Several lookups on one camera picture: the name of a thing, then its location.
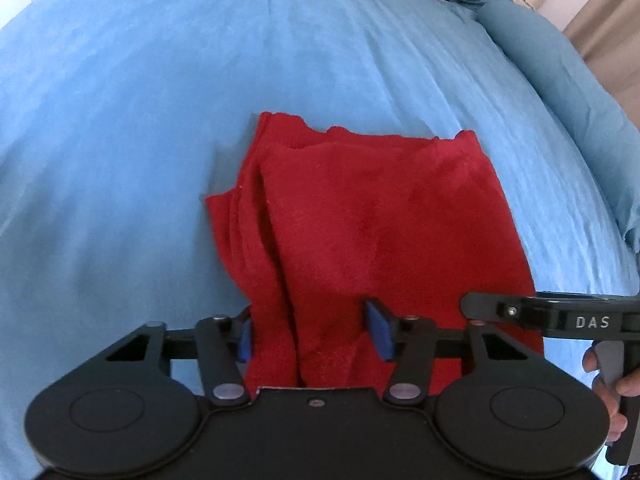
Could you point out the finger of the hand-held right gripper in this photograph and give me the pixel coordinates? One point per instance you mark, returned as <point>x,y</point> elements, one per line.
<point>500,309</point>

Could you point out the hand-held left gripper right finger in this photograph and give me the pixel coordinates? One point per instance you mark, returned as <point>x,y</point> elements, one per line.
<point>377,330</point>

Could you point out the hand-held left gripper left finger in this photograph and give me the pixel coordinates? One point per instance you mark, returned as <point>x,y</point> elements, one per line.
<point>245,342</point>

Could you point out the red knit sweater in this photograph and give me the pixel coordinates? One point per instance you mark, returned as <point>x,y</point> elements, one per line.
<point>380,230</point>

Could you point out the person's right hand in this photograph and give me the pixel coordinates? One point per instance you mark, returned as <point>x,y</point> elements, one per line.
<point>611,410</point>

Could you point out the blue bed sheet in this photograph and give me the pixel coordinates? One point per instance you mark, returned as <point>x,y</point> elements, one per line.
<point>125,160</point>

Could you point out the beige curtain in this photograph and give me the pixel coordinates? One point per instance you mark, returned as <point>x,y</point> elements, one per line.
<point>607,45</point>

